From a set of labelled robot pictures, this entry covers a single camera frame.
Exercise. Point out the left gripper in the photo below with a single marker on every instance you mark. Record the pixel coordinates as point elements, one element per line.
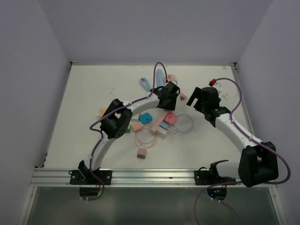
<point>171,106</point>

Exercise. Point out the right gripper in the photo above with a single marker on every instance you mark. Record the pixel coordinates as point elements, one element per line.
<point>197,94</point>

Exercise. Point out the pink square charger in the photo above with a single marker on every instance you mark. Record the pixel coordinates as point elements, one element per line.
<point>170,118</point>

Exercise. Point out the light blue small plug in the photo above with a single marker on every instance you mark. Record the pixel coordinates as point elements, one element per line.
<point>164,125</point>

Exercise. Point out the blue square charger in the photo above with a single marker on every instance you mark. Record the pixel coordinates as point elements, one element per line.
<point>145,118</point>

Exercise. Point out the pink power strip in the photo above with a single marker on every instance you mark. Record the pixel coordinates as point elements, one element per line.
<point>158,122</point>

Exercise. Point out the silver white charger block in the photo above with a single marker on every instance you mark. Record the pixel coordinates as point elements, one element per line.
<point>162,133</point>

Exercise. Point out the pink charger plug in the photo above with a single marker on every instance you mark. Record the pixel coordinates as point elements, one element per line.
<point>136,127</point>

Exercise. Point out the green plug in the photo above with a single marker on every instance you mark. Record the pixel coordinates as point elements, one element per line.
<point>129,128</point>

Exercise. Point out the beige cube socket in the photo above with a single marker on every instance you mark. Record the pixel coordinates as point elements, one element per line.
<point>101,112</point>

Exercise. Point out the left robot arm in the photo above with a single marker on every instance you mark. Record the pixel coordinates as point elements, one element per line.
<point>113,125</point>

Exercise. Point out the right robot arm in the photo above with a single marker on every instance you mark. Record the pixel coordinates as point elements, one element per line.
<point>258,162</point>

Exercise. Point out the brown plug adapter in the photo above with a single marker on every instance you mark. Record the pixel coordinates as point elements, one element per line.
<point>141,154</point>

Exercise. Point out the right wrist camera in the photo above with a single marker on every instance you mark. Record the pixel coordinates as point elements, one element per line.
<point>214,83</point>

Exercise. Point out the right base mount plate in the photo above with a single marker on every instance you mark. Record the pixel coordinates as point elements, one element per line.
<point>203,176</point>

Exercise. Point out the base mount plate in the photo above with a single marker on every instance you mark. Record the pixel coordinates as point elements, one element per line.
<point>78,179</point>
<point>203,176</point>

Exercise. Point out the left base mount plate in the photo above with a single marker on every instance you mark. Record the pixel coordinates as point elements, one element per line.
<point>78,179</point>

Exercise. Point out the aluminium front rail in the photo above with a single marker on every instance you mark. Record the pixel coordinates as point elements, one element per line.
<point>120,178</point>

